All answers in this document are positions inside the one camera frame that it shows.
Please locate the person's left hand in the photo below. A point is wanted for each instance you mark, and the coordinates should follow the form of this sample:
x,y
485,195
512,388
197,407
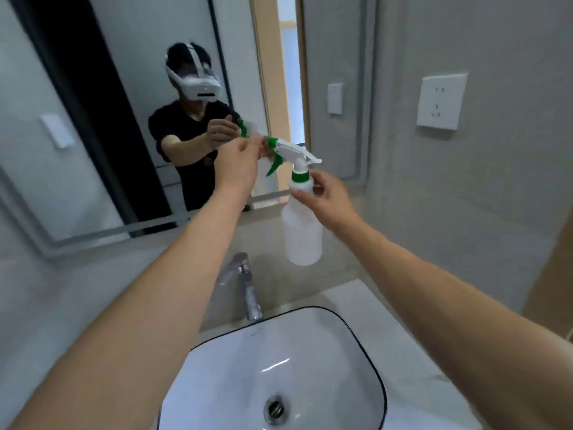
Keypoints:
x,y
237,165

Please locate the person's right hand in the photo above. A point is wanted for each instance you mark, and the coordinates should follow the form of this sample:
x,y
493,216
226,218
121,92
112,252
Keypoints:
x,y
331,205

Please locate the white spray bottle green collar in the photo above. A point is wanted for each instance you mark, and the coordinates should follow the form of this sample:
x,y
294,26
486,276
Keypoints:
x,y
302,228

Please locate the wall mirror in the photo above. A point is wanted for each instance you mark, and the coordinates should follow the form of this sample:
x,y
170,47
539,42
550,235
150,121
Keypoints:
x,y
134,62

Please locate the person's left forearm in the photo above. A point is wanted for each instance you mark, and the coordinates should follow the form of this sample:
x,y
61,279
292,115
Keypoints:
x,y
134,331

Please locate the person's right forearm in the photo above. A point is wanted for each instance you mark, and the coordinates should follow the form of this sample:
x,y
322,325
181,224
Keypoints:
x,y
456,317

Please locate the chrome faucet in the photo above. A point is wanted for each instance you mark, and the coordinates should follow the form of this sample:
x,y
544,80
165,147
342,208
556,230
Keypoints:
x,y
244,282

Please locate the white sink basin black rim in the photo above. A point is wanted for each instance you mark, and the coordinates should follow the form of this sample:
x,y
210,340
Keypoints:
x,y
277,376

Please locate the white wall socket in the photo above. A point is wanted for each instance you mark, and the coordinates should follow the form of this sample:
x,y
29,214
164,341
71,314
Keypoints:
x,y
441,101

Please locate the wooden door frame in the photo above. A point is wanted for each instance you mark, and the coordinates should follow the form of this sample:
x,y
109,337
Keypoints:
x,y
555,282

